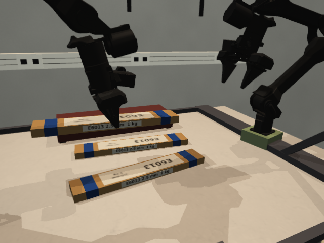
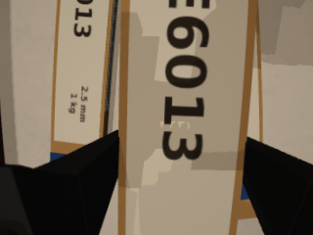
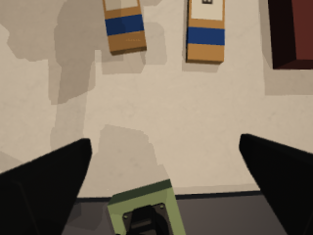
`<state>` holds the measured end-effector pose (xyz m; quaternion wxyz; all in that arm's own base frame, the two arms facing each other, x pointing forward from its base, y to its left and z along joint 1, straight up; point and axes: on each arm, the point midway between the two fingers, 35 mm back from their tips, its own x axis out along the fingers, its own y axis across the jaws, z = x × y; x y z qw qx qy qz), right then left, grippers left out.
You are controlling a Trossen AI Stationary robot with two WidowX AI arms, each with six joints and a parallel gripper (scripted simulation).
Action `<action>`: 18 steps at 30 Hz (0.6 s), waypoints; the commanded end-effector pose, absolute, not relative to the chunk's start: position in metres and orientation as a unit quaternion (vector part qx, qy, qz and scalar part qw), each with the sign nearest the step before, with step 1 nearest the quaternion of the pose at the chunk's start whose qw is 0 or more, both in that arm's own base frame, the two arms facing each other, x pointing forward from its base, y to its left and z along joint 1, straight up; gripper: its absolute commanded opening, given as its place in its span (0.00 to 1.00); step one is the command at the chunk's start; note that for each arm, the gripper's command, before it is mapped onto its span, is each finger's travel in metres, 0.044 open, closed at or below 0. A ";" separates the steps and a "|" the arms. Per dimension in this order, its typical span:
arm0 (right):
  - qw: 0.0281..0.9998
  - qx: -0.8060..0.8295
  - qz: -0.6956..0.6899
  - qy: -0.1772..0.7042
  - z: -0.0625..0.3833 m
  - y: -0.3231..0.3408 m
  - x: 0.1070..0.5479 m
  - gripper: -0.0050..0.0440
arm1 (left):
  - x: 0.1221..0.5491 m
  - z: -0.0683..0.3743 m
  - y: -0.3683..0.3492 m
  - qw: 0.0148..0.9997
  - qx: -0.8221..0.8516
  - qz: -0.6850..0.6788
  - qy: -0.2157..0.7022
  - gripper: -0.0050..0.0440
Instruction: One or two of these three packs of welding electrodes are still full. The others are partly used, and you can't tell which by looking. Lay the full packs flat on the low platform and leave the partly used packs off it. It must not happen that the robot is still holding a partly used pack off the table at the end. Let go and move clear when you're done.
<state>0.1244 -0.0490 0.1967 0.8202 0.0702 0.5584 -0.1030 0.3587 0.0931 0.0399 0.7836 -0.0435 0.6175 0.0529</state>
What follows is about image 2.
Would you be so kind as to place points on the dark red rectangular block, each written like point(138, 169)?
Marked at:
point(2, 157)

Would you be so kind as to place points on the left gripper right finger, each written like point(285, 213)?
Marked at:
point(280, 189)

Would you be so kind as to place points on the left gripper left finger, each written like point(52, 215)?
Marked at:
point(73, 200)

